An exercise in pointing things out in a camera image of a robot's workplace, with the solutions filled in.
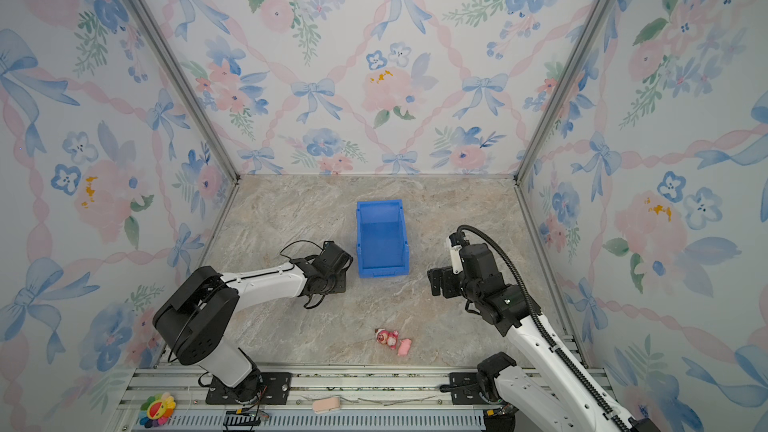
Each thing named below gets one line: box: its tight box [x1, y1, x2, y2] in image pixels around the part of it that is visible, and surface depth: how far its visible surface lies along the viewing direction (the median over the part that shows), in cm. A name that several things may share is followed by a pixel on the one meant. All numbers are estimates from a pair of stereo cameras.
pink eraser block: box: [312, 396, 341, 413], surface depth 72 cm
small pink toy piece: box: [397, 338, 412, 356], surface depth 81 cm
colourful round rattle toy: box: [139, 392, 177, 428], surface depth 72 cm
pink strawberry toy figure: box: [374, 328, 399, 349], surface depth 81 cm
